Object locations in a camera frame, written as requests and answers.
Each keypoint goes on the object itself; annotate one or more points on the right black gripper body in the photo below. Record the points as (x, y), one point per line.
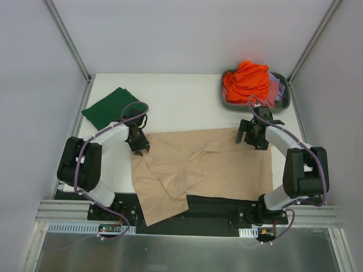
(250, 135)

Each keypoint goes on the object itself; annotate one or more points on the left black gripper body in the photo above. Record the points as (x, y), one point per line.
(139, 144)

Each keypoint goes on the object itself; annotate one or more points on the green t shirt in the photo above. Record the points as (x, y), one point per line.
(111, 108)

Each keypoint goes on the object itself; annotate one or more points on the beige t shirt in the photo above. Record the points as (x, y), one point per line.
(205, 163)

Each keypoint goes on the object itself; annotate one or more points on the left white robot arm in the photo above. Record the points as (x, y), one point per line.
(81, 162)

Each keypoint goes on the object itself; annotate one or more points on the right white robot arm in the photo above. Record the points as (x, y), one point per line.
(305, 177)

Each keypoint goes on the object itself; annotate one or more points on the pink t shirt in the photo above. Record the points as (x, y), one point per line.
(242, 105)

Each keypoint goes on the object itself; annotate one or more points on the orange t shirt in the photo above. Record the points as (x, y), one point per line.
(249, 79)

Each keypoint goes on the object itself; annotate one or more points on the lavender t shirt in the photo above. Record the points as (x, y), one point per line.
(276, 88)

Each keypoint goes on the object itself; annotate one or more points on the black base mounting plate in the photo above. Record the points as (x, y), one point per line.
(214, 217)

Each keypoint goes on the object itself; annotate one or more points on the right white cable duct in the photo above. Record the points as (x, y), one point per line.
(256, 232)

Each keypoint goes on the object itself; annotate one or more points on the white cable duct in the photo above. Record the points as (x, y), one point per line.
(256, 232)
(90, 228)

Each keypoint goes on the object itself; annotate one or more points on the front aluminium rail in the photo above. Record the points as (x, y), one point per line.
(76, 211)

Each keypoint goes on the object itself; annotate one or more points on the left white cable duct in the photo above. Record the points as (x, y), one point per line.
(90, 228)

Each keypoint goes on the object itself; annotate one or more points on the left aluminium frame post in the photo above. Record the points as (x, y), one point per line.
(65, 35)

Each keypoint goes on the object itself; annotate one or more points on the aluminium frame post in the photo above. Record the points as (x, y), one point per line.
(65, 35)
(327, 17)

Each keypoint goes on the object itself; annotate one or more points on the right aluminium frame post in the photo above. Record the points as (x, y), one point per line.
(327, 17)

